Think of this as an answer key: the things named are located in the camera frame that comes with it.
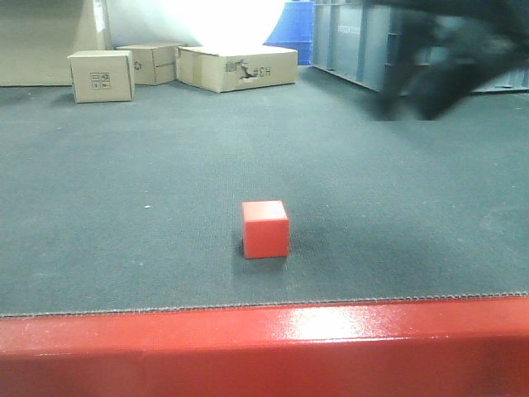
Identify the black blurred gripper body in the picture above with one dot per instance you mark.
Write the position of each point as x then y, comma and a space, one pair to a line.
490, 35

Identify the black blurred gripper finger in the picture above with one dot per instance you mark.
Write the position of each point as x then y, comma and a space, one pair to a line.
392, 78
441, 86

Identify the red magnetic cube block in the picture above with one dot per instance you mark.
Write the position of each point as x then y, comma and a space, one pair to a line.
265, 229

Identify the grey plastic crate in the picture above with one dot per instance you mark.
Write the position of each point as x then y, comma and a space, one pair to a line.
357, 41

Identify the blue plastic container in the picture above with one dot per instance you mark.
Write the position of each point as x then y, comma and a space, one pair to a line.
294, 30

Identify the wide torn cardboard box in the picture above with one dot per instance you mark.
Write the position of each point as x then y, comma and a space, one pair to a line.
235, 69

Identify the middle cardboard box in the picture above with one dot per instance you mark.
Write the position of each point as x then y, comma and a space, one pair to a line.
153, 63

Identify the dark grey woven mat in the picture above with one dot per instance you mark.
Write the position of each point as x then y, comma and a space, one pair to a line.
137, 206

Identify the small cardboard box front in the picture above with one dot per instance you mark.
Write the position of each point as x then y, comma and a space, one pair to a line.
102, 76

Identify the large cardboard sheet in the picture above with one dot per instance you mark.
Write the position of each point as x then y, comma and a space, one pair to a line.
37, 37

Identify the red metal front rail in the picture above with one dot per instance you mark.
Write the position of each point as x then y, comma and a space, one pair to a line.
457, 347

